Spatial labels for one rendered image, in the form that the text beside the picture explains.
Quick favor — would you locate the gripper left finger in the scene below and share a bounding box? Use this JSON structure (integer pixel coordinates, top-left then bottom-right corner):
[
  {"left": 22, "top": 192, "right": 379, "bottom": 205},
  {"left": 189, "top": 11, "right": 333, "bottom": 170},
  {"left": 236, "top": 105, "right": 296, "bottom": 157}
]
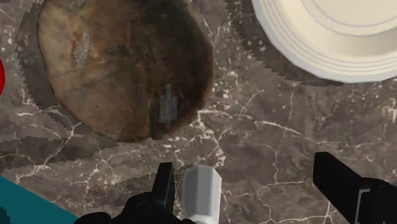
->
[{"left": 73, "top": 162, "right": 196, "bottom": 224}]

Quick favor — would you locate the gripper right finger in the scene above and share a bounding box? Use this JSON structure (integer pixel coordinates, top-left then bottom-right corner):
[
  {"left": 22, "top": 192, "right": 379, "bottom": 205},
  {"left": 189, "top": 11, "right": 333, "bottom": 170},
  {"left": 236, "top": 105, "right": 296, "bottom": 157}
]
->
[{"left": 312, "top": 151, "right": 397, "bottom": 224}]

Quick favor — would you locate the grey white faceted cylinder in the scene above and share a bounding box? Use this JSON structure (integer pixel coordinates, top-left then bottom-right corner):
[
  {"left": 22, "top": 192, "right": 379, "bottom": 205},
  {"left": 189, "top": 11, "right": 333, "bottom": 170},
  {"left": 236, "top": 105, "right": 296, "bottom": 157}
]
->
[{"left": 181, "top": 164, "right": 223, "bottom": 224}]

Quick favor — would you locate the brown rounded loaf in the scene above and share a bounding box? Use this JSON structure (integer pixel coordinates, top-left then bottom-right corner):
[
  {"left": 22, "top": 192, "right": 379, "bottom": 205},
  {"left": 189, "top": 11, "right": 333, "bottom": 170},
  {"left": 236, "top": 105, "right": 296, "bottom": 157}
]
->
[{"left": 36, "top": 0, "right": 216, "bottom": 143}]

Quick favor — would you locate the teal flat object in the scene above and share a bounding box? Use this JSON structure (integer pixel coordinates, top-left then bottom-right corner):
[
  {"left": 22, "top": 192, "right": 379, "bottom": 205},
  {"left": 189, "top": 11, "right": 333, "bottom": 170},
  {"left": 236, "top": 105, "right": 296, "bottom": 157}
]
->
[{"left": 0, "top": 174, "right": 80, "bottom": 224}]

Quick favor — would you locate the cream white plate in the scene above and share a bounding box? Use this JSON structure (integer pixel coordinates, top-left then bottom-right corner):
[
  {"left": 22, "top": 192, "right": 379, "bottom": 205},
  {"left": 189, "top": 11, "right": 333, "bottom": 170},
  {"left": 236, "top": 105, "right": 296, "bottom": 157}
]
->
[{"left": 250, "top": 0, "right": 397, "bottom": 84}]

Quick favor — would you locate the red round object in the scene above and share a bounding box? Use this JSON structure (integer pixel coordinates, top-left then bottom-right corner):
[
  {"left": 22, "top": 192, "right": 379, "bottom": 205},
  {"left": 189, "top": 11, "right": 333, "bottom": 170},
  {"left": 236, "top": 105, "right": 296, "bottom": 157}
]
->
[{"left": 0, "top": 57, "right": 6, "bottom": 96}]

